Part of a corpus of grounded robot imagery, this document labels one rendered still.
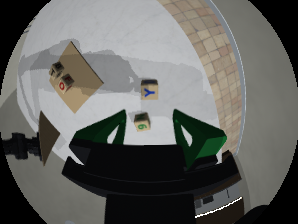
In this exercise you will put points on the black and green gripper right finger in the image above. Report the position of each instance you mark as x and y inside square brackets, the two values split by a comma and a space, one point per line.
[207, 140]

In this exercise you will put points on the tan mat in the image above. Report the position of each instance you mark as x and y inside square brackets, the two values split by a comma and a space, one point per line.
[86, 80]

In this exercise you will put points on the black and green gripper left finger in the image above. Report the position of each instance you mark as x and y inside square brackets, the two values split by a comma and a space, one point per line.
[99, 131]

